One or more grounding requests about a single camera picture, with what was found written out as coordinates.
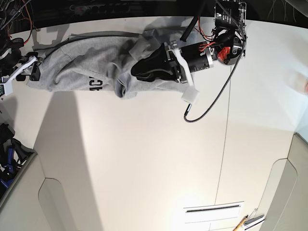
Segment braided black cable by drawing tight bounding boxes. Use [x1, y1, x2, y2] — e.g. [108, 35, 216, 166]
[183, 0, 248, 123]

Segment grey T-shirt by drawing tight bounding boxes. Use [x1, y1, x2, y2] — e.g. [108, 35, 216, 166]
[27, 29, 188, 99]

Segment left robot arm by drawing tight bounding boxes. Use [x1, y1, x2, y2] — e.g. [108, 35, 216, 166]
[131, 0, 246, 85]

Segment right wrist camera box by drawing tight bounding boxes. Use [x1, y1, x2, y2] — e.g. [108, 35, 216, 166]
[0, 81, 13, 96]

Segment blue and black equipment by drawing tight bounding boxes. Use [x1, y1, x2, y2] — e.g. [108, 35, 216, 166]
[0, 123, 36, 190]

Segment white cables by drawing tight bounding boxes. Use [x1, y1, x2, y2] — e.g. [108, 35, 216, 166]
[267, 0, 299, 21]

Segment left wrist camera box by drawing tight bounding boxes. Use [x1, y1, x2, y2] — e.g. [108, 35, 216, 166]
[181, 86, 199, 104]

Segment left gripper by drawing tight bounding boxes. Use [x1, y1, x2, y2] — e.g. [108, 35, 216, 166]
[131, 40, 194, 86]

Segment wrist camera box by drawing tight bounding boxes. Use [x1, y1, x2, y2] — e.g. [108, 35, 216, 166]
[0, 81, 13, 96]
[181, 86, 199, 104]

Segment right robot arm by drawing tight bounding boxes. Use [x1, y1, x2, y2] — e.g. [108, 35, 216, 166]
[0, 0, 42, 84]

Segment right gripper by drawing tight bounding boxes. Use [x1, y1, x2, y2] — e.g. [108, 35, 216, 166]
[1, 56, 41, 83]

